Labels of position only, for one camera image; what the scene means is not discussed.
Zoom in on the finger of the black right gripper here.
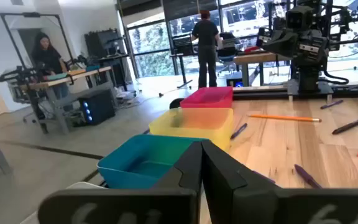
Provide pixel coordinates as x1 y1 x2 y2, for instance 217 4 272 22
261 37 295 58
257 27 291 44

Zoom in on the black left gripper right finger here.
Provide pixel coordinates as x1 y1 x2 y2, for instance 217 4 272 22
201 139 358 224

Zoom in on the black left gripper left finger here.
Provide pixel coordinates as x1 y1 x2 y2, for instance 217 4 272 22
37 139 204 224

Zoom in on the purple pen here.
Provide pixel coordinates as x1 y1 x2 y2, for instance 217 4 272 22
293 164 323 190
319 99 344 110

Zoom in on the black pen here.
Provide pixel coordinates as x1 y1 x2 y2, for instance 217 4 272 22
331 113 358 136

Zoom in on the wooden work table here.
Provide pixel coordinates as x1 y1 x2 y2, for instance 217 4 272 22
233 51 293 88

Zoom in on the black office chair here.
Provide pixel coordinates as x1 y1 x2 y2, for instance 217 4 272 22
216 32 239 75

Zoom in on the teal plastic bin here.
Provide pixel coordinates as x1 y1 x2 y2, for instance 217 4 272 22
96 134 205 190

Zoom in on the person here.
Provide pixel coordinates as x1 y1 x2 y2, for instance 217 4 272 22
190 9 224 89
30 32 70 105

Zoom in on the orange pencil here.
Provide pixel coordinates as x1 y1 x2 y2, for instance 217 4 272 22
247 114 323 123

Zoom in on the blue eraser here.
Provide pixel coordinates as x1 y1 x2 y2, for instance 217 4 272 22
230 123 249 140

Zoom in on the yellow plastic bin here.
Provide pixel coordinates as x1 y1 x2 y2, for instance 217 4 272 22
149 107 234 152

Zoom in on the black desk monitor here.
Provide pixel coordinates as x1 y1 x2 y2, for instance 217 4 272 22
172 33 195 57

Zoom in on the pink plastic bin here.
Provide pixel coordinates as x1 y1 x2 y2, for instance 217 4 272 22
180 86 234 109

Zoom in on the black standing desk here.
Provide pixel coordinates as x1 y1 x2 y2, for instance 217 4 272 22
168 53 196 90

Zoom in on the black rounded object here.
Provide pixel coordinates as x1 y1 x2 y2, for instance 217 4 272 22
168 97 185 110

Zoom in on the computer tower with blue lights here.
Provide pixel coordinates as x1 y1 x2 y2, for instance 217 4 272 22
78 89 117 126

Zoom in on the wooden desk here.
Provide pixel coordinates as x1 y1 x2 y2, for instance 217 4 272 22
26 65 114 135

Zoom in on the black equipment rack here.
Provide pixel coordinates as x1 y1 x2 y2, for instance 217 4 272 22
84 28 132 93

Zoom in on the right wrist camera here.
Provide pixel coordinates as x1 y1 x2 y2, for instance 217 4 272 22
286 4 315 31

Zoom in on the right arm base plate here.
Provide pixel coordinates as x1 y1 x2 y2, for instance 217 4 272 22
286 79 335 96

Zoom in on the black aluminium table frame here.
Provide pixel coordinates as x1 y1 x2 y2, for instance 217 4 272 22
232 85 358 101

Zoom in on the black frame stand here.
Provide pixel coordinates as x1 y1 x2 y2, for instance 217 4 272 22
0 11 75 71

